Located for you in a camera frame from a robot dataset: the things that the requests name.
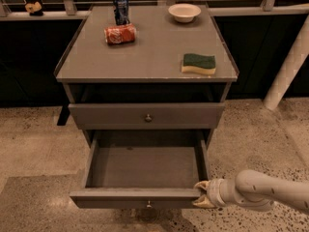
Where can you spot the white bowl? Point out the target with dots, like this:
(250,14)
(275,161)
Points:
(184,13)

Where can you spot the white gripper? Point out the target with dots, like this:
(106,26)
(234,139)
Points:
(213,191)

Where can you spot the small yellow black object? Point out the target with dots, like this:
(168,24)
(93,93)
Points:
(34,9)

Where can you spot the grey drawer cabinet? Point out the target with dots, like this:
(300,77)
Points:
(148,70)

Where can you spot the white diagonal pipe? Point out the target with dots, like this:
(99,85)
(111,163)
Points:
(290,67)

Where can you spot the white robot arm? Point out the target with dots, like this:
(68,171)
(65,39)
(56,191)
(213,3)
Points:
(253,190)

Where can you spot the grey drawer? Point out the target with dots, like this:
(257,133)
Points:
(140,169)
(146,116)

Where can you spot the blue soda can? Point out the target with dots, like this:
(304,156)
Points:
(121,12)

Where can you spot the green yellow sponge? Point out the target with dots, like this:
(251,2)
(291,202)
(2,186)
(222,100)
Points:
(196,63)

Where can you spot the grey top drawer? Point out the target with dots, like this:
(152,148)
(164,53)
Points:
(146,116)

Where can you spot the metal railing ledge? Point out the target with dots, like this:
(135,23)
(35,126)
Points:
(42,14)

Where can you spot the orange soda can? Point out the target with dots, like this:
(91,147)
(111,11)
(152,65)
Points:
(120,34)

